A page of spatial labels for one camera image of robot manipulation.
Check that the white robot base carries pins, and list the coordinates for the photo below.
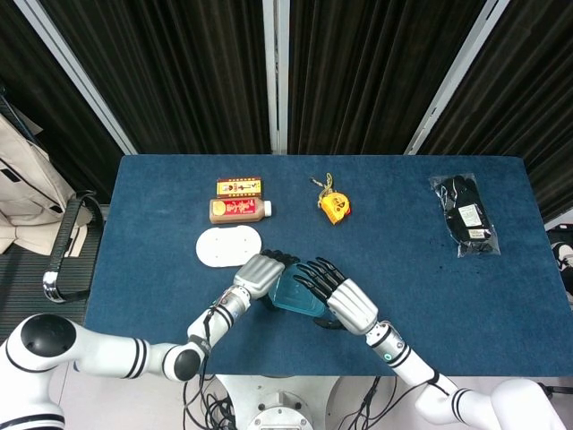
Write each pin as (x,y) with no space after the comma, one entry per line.
(279,403)

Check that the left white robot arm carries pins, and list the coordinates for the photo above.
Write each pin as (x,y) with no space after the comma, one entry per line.
(112,354)

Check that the black pleated curtain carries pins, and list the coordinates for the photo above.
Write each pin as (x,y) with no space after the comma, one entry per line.
(528,89)
(36,89)
(367,71)
(179,71)

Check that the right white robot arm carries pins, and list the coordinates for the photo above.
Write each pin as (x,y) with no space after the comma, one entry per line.
(421,372)

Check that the blue felt table mat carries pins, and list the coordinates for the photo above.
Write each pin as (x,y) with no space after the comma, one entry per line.
(447,313)

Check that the black gloves in plastic bag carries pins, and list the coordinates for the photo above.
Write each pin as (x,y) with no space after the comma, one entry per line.
(465,215)

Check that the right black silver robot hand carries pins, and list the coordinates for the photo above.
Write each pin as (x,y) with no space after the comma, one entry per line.
(351,304)

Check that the white frame post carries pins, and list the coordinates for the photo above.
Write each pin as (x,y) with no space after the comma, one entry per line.
(275,76)
(452,85)
(80,76)

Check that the brown bottle red label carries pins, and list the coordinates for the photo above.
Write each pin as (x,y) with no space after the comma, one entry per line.
(237,211)

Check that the red yellow printed box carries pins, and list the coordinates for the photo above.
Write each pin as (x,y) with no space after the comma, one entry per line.
(239,186)

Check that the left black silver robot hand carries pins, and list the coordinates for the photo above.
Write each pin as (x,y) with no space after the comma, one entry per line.
(259,273)

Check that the beige fabric bag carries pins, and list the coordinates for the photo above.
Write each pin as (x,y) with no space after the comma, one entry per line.
(27,188)

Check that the black and white bag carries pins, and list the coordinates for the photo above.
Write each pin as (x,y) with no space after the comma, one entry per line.
(561,251)

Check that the white oval plastic board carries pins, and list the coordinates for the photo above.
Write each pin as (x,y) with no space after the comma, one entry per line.
(224,246)

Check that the black chair armrest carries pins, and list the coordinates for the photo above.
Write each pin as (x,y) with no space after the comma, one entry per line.
(67,224)

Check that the yellow tape measure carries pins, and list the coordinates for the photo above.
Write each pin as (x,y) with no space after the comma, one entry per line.
(335,208)

